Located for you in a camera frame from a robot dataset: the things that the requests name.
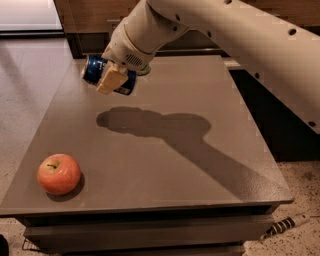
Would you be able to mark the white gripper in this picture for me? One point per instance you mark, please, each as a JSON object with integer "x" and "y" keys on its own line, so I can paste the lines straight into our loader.
{"x": 124, "y": 50}

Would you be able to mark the blue pepsi can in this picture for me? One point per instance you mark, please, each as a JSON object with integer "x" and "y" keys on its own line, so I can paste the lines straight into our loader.
{"x": 95, "y": 67}

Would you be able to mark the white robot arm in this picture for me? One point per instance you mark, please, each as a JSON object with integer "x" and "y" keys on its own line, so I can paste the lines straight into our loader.
{"x": 283, "y": 57}

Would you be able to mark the green soda can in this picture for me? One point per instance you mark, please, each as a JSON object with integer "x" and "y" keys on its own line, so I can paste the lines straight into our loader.
{"x": 144, "y": 71}

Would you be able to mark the red apple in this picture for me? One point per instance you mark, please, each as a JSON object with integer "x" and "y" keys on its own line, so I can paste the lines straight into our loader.
{"x": 59, "y": 174}

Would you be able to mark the grey drawer cabinet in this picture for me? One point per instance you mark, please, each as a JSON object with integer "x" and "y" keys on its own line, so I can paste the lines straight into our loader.
{"x": 147, "y": 231}

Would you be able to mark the striped white power strip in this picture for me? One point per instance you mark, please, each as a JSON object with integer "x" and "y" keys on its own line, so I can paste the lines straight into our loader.
{"x": 285, "y": 225}

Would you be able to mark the wooden wall panel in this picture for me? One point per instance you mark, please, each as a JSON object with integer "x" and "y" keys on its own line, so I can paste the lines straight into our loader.
{"x": 91, "y": 16}

